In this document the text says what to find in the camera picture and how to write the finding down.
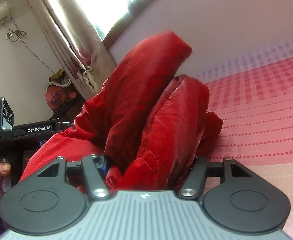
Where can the pink checkered bed sheet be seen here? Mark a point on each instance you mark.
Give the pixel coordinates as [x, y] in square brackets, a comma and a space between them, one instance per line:
[253, 95]

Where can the brown wooden window frame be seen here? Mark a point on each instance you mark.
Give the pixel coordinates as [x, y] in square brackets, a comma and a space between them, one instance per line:
[135, 8]

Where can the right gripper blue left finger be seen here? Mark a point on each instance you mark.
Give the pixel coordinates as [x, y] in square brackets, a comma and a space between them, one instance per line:
[94, 170]

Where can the red floral covered bundle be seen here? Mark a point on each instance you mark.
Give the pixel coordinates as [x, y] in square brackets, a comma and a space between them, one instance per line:
[59, 90]

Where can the red puffer down coat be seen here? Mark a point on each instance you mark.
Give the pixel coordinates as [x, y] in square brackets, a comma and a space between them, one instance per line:
[147, 121]

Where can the beige floral curtain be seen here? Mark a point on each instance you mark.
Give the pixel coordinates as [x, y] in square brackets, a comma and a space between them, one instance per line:
[75, 43]

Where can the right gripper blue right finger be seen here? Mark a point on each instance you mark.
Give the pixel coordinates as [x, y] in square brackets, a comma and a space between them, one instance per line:
[194, 184]

